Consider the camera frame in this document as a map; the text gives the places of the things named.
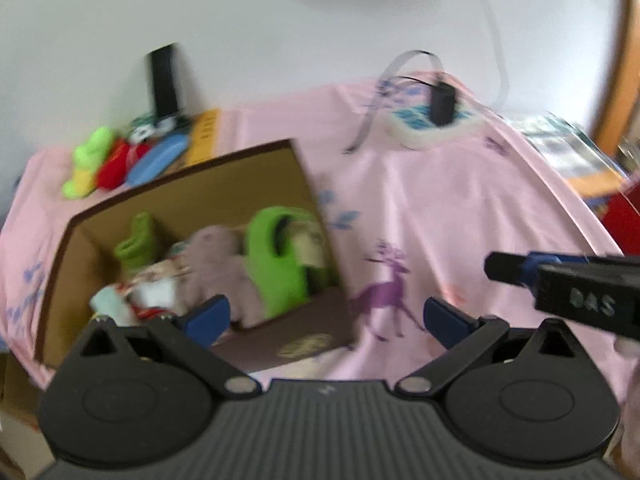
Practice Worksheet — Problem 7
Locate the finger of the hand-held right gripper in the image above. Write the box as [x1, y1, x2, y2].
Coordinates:
[484, 251, 566, 292]

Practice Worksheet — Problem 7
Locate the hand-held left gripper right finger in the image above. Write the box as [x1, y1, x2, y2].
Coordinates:
[395, 297, 578, 404]

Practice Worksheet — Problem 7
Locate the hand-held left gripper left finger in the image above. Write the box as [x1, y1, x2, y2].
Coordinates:
[79, 295, 262, 402]

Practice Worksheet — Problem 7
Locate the grey plush toy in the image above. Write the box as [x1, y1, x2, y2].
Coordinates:
[180, 226, 267, 329]

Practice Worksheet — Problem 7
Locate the red white striped cloth toy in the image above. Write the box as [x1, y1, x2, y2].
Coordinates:
[117, 260, 192, 322]

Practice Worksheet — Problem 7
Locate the pale teal plush toy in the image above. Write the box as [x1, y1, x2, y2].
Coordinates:
[90, 285, 134, 327]

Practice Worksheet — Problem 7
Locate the dark green plush toy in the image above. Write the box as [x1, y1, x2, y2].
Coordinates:
[114, 212, 157, 277]

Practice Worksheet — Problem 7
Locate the brown cardboard box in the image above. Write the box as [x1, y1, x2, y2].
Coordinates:
[35, 139, 359, 377]

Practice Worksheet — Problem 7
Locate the red box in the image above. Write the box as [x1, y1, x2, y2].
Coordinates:
[600, 192, 640, 257]

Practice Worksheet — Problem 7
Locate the pink printed bedsheet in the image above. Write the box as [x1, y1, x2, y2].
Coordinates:
[0, 71, 632, 403]

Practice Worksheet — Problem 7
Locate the clear plastic packaging pile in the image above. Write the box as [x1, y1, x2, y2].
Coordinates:
[515, 112, 632, 197]

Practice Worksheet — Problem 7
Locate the white power strip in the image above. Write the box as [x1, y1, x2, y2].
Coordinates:
[382, 96, 489, 151]

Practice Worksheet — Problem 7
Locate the blue oval case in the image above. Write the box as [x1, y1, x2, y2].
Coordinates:
[125, 132, 190, 189]

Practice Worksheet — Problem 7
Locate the red plush toy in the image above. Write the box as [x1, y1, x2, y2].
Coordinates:
[96, 139, 152, 191]

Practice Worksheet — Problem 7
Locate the yellow flat box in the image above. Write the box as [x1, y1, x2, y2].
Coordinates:
[182, 108, 222, 171]

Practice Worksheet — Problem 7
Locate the black power adapter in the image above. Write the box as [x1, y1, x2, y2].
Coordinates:
[430, 80, 459, 126]

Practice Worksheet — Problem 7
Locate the neon green plush toy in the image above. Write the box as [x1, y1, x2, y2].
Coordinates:
[62, 126, 116, 200]

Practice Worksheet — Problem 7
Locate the plain cardboard box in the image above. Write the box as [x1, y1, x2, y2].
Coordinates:
[0, 352, 57, 480]

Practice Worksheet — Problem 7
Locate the black upright device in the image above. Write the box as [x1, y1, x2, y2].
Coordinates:
[148, 44, 185, 120]

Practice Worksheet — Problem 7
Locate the grey adapter cable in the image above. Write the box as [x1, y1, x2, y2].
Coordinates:
[343, 50, 447, 154]

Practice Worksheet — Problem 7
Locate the thin white wall cable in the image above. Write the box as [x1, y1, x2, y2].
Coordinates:
[464, 0, 512, 112]

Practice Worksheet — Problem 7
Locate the wooden door frame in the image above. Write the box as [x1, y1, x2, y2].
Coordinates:
[592, 0, 640, 157]

